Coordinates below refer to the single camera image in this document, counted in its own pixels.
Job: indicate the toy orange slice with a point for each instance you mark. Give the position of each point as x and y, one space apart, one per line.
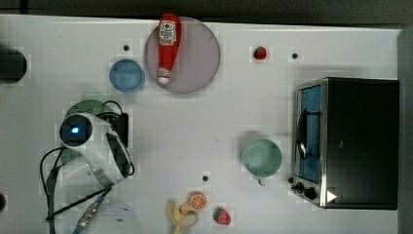
197 200

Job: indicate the red ketchup bottle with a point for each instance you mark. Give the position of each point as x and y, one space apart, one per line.
169 37

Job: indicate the green mug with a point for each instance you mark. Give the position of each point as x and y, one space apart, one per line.
262 158

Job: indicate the toy banana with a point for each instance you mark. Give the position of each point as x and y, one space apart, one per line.
181 216

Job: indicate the black pot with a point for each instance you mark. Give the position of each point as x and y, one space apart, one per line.
13 65

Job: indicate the green plastic strainer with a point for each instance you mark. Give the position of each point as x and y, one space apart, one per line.
90 106

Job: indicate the grey round plate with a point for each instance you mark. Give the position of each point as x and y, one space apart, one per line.
196 63

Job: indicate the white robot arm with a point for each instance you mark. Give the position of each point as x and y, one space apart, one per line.
80 199

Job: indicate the black toaster oven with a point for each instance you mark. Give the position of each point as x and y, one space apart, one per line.
345 144

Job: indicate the blue bowl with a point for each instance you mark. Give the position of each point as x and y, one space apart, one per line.
126 76

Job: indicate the toy strawberry near plate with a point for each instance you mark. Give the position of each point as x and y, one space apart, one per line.
260 53

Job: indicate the toy strawberry near banana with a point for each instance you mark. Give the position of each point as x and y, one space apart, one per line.
220 216

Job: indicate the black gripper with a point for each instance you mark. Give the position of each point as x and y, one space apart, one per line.
120 123

